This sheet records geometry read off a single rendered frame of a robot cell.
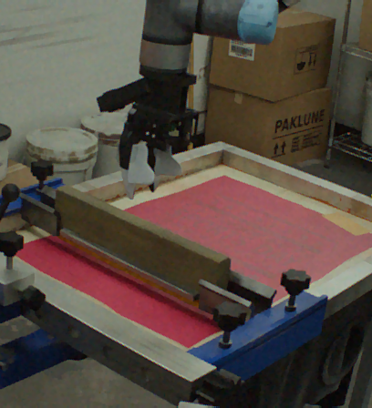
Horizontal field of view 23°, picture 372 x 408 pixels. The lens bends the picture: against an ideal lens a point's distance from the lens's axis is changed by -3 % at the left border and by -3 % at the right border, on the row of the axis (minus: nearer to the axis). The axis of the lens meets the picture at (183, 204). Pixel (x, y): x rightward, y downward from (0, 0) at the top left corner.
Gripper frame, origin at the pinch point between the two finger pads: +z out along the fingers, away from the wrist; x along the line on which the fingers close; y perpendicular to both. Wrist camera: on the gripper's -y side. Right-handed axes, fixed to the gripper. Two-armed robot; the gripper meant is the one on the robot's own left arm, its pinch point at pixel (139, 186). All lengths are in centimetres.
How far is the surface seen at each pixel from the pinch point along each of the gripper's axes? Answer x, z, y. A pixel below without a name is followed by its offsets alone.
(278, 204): 48, 16, -3
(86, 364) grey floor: 84, 113, -86
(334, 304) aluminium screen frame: 16.2, 14.2, 29.5
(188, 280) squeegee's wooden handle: -1.1, 10.9, 12.5
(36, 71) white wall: 159, 52, -198
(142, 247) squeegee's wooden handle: -1.0, 9.2, 2.8
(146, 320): -8.0, 16.3, 10.8
